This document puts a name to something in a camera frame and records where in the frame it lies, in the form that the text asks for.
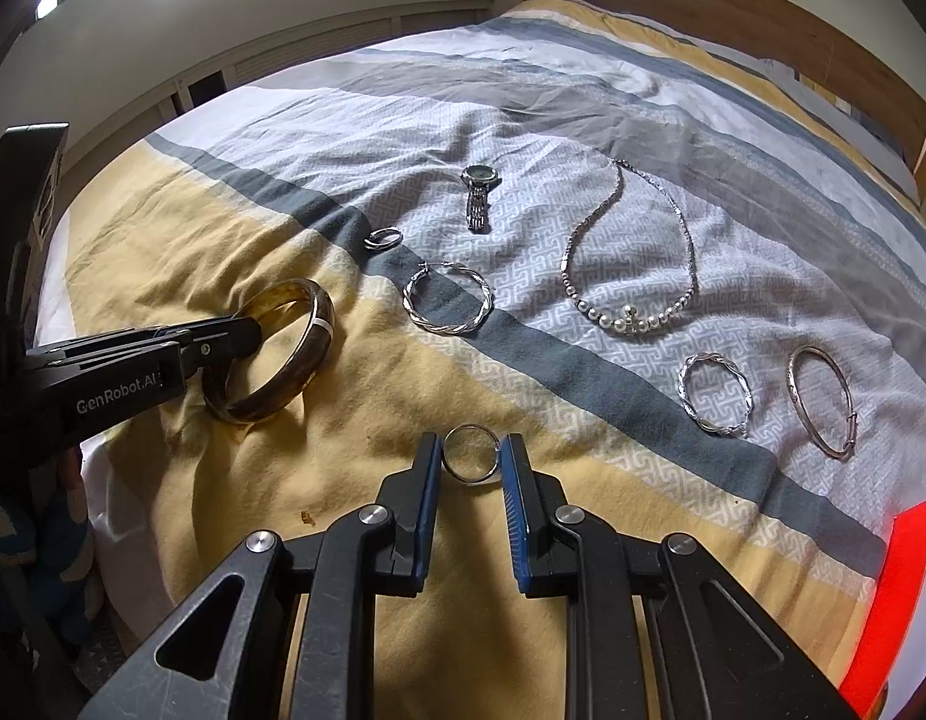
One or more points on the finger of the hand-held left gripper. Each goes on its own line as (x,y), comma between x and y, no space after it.
(223,352)
(215,328)

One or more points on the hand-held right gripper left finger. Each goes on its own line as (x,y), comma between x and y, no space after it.
(430,495)

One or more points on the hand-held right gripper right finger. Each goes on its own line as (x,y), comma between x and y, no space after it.
(517,495)

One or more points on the amber bangle with silver band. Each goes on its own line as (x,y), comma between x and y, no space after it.
(298,382)

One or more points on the large twisted silver hoop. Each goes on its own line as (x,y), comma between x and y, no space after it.
(448,329)

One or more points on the small silver hoop earring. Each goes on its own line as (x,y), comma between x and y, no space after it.
(369,244)

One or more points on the silver wristwatch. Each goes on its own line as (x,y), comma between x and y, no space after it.
(480,177)

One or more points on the thin silver bangle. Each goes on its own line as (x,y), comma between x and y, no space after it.
(826,452)

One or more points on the red jewelry box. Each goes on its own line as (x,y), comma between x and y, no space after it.
(894,600)

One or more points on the blue printed clothing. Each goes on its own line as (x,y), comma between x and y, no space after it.
(35,555)

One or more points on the bed with striped duvet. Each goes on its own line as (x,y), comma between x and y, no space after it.
(508,90)

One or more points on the wooden headboard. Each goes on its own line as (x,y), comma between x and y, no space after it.
(733,7)

